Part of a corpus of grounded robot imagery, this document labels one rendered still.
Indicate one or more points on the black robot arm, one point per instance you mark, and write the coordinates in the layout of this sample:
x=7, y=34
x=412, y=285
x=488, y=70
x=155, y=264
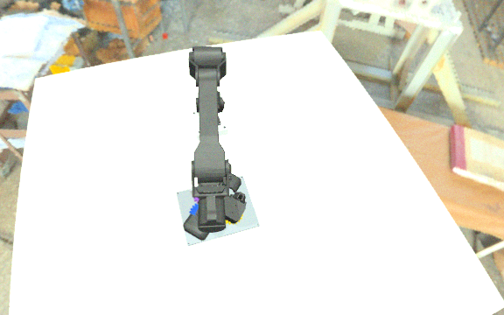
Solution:
x=208, y=65

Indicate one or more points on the blue gear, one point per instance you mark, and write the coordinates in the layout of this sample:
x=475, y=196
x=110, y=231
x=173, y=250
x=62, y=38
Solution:
x=194, y=209

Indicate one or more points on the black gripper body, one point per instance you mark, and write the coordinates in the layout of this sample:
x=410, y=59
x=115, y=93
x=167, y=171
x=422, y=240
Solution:
x=191, y=225

